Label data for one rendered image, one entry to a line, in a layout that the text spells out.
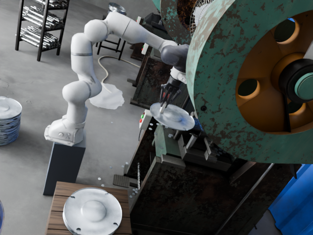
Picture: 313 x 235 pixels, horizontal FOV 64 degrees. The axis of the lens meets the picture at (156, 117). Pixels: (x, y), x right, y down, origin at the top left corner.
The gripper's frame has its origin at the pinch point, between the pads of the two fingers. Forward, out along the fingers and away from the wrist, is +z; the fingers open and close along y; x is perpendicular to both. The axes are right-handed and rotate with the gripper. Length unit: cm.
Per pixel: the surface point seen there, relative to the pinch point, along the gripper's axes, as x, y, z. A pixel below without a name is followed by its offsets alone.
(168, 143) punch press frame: 10.7, -9.5, 17.2
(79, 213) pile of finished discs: 49, 31, 44
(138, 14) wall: -659, -15, 64
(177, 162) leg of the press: 25.7, -13.2, 17.4
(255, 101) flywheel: 40, -24, -36
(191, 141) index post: 19.5, -17.7, 5.4
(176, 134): 4.7, -13.7, 12.6
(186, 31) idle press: -131, -29, -24
